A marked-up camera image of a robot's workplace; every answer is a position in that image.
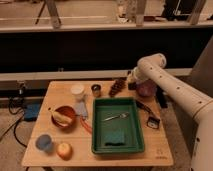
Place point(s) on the red handled utensil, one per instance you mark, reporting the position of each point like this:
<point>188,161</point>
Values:
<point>85,125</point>

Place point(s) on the blue plastic cup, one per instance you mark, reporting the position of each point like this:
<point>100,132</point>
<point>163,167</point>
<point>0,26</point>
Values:
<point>44,143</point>

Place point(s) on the green plastic tray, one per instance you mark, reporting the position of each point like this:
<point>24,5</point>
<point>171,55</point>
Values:
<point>130,126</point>

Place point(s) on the black handled tool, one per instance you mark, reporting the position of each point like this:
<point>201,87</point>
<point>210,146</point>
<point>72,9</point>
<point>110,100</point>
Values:
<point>153,121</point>

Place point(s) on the yellow banana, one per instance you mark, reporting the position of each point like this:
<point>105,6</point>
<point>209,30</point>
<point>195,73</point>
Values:
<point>59,117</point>

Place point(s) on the white plastic cup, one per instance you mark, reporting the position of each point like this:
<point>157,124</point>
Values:
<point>78,91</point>

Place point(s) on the silver metal fork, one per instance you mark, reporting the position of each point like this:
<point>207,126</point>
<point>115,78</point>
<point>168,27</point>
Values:
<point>123,115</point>

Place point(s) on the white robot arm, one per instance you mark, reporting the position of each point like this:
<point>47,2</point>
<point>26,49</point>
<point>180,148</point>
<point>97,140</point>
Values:
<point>198,105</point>

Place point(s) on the blue box on floor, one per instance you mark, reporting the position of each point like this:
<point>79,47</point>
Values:
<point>31,112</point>

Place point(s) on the red yellow apple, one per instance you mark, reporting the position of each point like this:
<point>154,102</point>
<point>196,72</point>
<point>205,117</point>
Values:
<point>64,151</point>

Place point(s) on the green sponge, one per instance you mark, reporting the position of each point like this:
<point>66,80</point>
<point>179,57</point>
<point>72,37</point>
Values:
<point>116,138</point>

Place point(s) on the orange bowl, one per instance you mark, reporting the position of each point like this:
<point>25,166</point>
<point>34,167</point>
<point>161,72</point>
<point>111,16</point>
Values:
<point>68,111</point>

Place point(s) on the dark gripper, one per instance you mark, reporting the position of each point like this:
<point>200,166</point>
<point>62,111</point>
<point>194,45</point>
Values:
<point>131,82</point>

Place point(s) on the dark grape bunch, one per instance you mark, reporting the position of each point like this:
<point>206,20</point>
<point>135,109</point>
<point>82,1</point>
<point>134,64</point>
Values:
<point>117,87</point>

